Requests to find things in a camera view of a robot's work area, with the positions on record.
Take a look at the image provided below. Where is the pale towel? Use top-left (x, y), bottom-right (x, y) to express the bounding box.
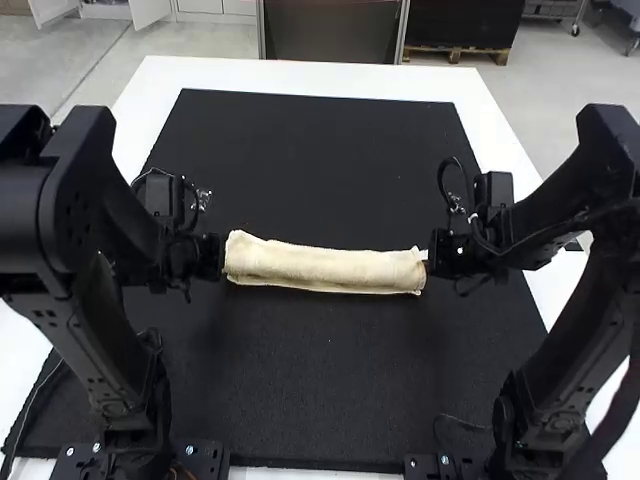
top-left (221, 228), bottom-right (427, 298)

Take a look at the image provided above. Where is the grey cupboard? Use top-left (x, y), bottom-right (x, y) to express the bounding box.
top-left (26, 0), bottom-right (172, 32)
top-left (171, 0), bottom-right (262, 24)

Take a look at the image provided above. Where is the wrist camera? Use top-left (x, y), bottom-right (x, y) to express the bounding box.
top-left (132, 168), bottom-right (184, 219)
top-left (471, 170), bottom-right (516, 208)

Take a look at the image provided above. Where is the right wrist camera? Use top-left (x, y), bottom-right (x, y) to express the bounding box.
top-left (471, 170), bottom-right (516, 208)

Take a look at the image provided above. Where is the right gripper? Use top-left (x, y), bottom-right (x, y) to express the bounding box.
top-left (428, 226), bottom-right (490, 280)

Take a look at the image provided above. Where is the black crate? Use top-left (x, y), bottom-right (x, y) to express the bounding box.
top-left (404, 0), bottom-right (524, 50)

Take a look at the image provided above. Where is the wooden pallet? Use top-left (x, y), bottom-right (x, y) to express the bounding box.
top-left (401, 44), bottom-right (512, 67)

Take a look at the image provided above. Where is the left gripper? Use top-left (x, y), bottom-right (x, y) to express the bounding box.
top-left (166, 231), bottom-right (225, 292)

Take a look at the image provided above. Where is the black mat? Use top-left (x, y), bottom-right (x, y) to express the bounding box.
top-left (0, 88), bottom-right (556, 474)

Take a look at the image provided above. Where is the metal trolley rack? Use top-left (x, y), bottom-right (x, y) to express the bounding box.
top-left (521, 0), bottom-right (640, 58)

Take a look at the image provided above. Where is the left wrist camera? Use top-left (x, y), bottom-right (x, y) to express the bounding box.
top-left (132, 168), bottom-right (184, 219)

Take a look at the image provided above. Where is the black cable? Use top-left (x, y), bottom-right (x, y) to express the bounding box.
top-left (436, 156), bottom-right (476, 219)
top-left (177, 173), bottom-right (214, 234)

